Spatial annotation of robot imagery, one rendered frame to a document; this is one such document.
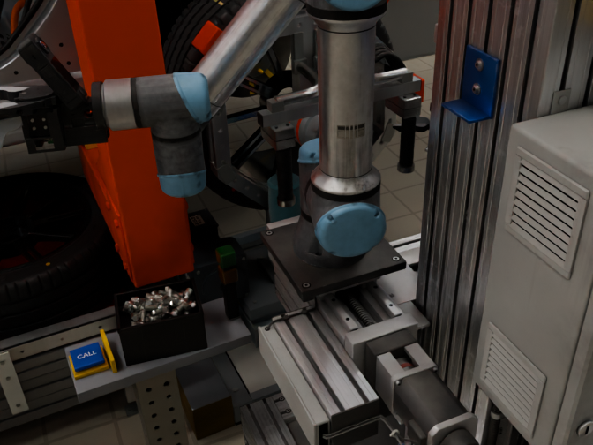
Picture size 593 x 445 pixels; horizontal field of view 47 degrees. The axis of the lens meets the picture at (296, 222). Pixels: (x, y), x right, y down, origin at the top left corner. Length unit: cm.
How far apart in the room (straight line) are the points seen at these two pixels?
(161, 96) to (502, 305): 58
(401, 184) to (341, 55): 223
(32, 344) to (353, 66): 125
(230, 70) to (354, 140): 23
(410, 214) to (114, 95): 213
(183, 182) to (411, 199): 212
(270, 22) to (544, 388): 68
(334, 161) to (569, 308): 41
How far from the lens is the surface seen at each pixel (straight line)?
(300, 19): 173
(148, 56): 156
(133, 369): 171
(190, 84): 103
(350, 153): 108
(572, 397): 100
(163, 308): 165
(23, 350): 198
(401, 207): 305
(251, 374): 216
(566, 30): 94
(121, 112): 103
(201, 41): 168
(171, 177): 108
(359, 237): 114
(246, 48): 113
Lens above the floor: 162
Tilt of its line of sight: 33 degrees down
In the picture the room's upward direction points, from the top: 2 degrees counter-clockwise
